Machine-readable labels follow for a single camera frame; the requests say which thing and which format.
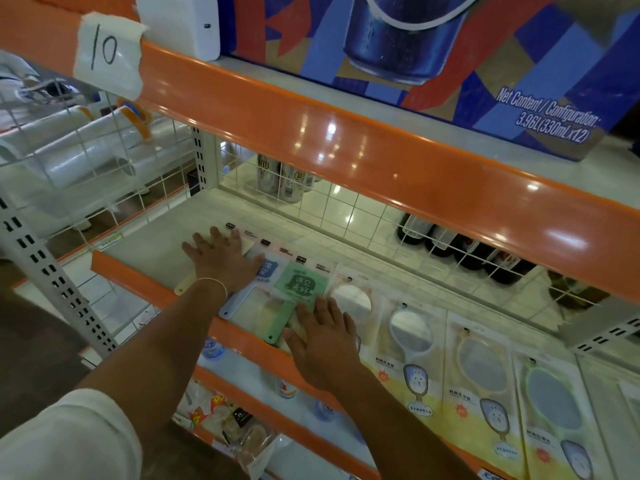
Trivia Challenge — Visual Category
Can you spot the person's left hand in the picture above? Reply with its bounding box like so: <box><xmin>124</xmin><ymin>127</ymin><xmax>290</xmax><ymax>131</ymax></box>
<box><xmin>181</xmin><ymin>226</ymin><xmax>266</xmax><ymax>294</ymax></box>

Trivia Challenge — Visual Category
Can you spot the person's right hand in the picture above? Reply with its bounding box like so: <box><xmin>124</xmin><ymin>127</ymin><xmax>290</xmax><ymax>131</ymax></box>
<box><xmin>282</xmin><ymin>296</ymin><xmax>364</xmax><ymax>391</ymax></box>

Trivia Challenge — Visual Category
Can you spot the cream hand mirror packet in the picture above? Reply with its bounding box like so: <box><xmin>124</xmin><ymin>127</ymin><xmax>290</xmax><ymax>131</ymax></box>
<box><xmin>173</xmin><ymin>227</ymin><xmax>262</xmax><ymax>297</ymax></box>

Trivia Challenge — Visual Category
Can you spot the green hand mirror packet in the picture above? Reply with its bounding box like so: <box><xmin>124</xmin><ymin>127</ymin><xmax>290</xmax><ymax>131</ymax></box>
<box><xmin>264</xmin><ymin>261</ymin><xmax>334</xmax><ymax>345</ymax></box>

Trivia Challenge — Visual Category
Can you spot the person's left forearm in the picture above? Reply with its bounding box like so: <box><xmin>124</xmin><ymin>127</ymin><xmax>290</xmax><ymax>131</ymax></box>
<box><xmin>75</xmin><ymin>280</ymin><xmax>230</xmax><ymax>478</ymax></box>

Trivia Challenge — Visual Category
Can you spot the person's right forearm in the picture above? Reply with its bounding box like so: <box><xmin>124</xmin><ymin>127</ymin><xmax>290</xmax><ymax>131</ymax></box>
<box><xmin>310</xmin><ymin>366</ymin><xmax>482</xmax><ymax>480</ymax></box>

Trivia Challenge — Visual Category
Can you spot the clear plastic film roll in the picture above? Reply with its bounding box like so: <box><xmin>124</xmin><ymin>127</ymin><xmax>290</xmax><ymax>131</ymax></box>
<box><xmin>114</xmin><ymin>116</ymin><xmax>197</xmax><ymax>179</ymax></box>
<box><xmin>0</xmin><ymin>105</ymin><xmax>95</xmax><ymax>164</ymax></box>
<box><xmin>34</xmin><ymin>107</ymin><xmax>152</xmax><ymax>191</ymax></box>

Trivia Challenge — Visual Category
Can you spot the red yellow snack packet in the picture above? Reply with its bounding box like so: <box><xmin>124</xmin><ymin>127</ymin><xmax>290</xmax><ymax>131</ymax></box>
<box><xmin>172</xmin><ymin>377</ymin><xmax>237</xmax><ymax>436</ymax></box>

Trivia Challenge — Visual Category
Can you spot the dark glass bottle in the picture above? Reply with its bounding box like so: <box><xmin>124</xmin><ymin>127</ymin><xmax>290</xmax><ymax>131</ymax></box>
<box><xmin>454</xmin><ymin>239</ymin><xmax>497</xmax><ymax>271</ymax></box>
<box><xmin>486</xmin><ymin>250</ymin><xmax>537</xmax><ymax>286</ymax></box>
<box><xmin>396</xmin><ymin>214</ymin><xmax>437</xmax><ymax>246</ymax></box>
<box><xmin>426</xmin><ymin>226</ymin><xmax>462</xmax><ymax>259</ymax></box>

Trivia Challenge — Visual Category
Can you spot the row of packaged hand mirrors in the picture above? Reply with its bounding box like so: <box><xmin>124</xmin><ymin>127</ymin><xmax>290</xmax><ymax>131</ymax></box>
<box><xmin>218</xmin><ymin>252</ymin><xmax>640</xmax><ymax>480</ymax></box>

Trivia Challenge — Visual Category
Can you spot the orange white shelf rack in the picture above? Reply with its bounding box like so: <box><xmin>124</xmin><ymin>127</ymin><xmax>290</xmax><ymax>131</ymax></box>
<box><xmin>0</xmin><ymin>0</ymin><xmax>640</xmax><ymax>480</ymax></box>

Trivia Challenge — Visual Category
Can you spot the white paper tape label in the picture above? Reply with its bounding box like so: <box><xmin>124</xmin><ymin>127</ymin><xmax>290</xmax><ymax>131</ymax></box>
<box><xmin>74</xmin><ymin>11</ymin><xmax>149</xmax><ymax>101</ymax></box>

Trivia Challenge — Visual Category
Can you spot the white plastic device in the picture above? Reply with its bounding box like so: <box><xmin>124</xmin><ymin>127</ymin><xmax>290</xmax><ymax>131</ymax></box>
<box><xmin>134</xmin><ymin>0</ymin><xmax>222</xmax><ymax>62</ymax></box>

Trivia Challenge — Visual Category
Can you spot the dark green bottle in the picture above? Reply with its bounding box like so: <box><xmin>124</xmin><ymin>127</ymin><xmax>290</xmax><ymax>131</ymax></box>
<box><xmin>546</xmin><ymin>269</ymin><xmax>612</xmax><ymax>311</ymax></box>

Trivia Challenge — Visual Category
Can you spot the white shirt sleeve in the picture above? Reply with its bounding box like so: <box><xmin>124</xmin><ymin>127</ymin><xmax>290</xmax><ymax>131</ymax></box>
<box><xmin>0</xmin><ymin>389</ymin><xmax>144</xmax><ymax>480</ymax></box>

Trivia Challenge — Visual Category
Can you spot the blue beverage carton box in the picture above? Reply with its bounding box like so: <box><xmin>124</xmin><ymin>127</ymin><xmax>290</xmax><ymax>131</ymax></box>
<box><xmin>215</xmin><ymin>0</ymin><xmax>640</xmax><ymax>162</ymax></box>

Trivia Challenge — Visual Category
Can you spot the thin silver bracelet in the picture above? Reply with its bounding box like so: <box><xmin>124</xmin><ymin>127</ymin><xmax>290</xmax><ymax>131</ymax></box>
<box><xmin>194</xmin><ymin>277</ymin><xmax>229</xmax><ymax>301</ymax></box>

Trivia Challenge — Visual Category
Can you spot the white wire mesh panel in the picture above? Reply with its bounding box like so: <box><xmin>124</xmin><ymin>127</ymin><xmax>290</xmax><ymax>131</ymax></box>
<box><xmin>192</xmin><ymin>126</ymin><xmax>640</xmax><ymax>348</ymax></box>

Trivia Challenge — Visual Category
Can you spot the white wire basket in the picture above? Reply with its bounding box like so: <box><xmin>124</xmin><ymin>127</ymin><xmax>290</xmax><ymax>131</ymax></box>
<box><xmin>0</xmin><ymin>84</ymin><xmax>202</xmax><ymax>233</ymax></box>

